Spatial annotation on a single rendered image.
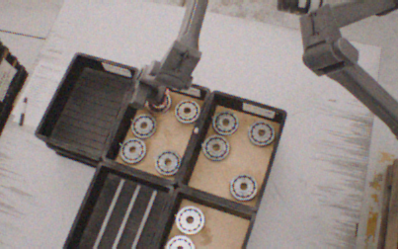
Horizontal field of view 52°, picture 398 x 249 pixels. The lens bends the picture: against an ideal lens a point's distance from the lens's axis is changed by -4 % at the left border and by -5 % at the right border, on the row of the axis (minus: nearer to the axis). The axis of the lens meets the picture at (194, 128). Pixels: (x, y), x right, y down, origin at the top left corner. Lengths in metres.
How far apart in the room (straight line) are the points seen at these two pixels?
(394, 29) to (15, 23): 2.69
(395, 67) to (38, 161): 2.22
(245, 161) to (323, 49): 0.78
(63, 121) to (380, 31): 2.16
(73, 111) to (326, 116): 1.07
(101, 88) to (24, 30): 1.55
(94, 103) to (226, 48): 0.66
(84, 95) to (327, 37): 1.17
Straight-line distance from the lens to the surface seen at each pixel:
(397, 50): 3.03
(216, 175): 1.61
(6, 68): 2.61
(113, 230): 1.62
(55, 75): 2.09
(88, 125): 1.77
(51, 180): 1.89
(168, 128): 1.68
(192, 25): 1.08
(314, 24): 0.98
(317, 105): 1.89
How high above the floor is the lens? 2.38
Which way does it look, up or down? 68 degrees down
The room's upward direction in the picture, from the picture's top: 11 degrees counter-clockwise
